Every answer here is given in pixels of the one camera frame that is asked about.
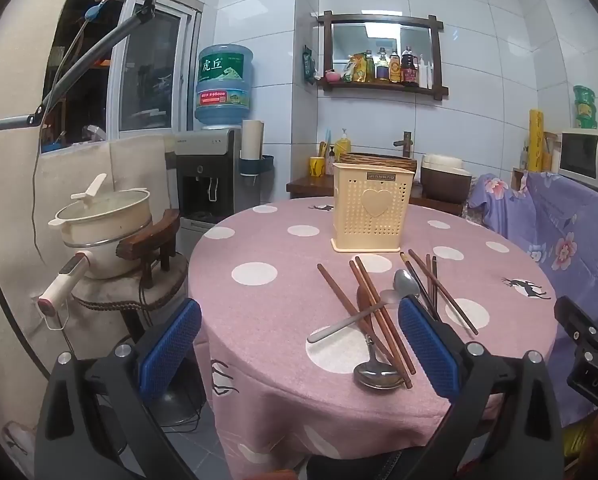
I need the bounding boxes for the thin dark cable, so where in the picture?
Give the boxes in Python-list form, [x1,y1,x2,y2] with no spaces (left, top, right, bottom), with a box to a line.
[33,7,104,266]

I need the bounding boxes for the beige cloth cover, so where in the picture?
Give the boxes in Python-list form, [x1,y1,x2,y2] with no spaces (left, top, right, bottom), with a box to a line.
[0,0,181,461]

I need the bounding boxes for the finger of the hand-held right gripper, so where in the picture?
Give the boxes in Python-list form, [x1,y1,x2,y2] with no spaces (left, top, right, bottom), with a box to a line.
[553,296,598,348]

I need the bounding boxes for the dark wooden chair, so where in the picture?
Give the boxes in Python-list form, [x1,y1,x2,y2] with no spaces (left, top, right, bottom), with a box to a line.
[71,208,190,411]

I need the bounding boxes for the white microwave oven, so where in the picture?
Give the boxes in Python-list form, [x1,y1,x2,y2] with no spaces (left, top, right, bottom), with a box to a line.
[558,129,598,192]

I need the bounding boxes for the blue water bottle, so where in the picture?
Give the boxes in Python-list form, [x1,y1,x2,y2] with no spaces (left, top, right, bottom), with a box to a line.
[195,44,255,130]

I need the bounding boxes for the green hanging packet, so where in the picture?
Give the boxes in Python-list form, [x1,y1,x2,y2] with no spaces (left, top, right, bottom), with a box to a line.
[302,45,318,86]

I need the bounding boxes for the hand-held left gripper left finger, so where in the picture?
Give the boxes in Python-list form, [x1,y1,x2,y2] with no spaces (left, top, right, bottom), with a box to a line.
[34,299,203,480]

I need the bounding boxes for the yellow soap dispenser bottle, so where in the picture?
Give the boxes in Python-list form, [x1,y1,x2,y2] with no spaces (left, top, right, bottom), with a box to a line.
[334,128,353,162]

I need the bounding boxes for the cream plastic utensil basket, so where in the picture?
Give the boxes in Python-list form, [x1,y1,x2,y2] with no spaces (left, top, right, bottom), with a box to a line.
[330,161,414,253]

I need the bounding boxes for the white pot with lid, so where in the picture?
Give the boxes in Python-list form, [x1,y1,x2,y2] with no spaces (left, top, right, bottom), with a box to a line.
[54,174,150,225]

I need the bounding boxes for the dark wooden counter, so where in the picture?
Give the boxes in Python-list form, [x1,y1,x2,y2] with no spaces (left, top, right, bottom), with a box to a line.
[286,174,466,217]

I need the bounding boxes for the yellow green seasoning packet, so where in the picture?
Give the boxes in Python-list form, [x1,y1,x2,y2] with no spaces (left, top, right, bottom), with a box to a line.
[341,55,363,83]

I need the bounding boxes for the metal spoon with plain handle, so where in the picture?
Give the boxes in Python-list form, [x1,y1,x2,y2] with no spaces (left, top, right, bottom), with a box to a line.
[306,269,421,345]

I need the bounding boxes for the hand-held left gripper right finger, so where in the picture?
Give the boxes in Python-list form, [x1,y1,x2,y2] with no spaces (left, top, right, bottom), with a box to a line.
[398,296,566,480]

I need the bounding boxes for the cream electric pot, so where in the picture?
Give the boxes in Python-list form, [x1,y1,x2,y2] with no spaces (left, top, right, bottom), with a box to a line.
[38,195,152,317]

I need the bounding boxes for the dark soy sauce bottle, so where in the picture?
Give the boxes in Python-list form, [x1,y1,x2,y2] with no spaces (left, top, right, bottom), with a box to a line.
[400,46,420,85]

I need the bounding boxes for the red-brown wooden chopstick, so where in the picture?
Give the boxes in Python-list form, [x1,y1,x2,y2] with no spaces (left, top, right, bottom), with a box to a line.
[349,260,413,390]
[355,256,417,376]
[317,263,405,376]

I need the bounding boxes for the black round stand base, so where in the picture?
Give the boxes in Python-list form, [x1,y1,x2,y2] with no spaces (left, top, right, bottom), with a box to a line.
[151,389,206,427]

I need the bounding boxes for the wooden framed mirror shelf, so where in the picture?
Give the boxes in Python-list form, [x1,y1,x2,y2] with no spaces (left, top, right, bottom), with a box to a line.
[316,11,450,103]

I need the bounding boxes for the blue wall holder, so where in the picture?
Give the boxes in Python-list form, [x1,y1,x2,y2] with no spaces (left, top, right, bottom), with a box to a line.
[239,155,275,177]

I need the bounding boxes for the yellow roll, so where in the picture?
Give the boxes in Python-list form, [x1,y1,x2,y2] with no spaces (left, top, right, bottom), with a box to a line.
[528,109,546,172]

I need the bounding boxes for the beige seat cushion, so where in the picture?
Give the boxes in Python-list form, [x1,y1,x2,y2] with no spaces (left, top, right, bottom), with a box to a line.
[71,254,190,314]

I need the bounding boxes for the woven wash basin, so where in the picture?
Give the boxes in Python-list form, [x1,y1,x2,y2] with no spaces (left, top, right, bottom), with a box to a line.
[339,152,419,177]

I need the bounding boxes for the person's dark trousers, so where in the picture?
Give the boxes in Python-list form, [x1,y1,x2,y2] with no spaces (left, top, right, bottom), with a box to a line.
[306,449,406,480]

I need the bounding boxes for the brown and cream rice cooker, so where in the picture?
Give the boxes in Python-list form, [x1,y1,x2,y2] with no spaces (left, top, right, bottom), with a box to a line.
[420,154,474,204]

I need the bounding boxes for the bamboo style faucet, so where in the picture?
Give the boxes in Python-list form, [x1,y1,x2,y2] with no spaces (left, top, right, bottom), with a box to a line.
[394,131,414,161]

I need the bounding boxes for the stack of green cups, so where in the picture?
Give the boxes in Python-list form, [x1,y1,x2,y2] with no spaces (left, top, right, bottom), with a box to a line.
[572,85,598,130]

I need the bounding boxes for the purple floral cloth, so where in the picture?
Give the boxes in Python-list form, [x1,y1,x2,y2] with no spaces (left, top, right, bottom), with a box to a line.
[466,170,598,431]

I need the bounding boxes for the sliding glass window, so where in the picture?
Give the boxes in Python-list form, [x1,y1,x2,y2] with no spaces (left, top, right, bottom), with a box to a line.
[39,0,203,152]

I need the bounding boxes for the round table pink cloth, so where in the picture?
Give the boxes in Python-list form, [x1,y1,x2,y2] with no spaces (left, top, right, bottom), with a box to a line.
[188,197,560,480]

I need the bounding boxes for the metal spoon with ornate handle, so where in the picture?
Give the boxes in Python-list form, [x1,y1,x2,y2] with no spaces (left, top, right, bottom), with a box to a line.
[353,285,401,391]

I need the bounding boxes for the grey water dispenser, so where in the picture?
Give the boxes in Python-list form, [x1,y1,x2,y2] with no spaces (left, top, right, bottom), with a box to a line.
[165,128,243,241]

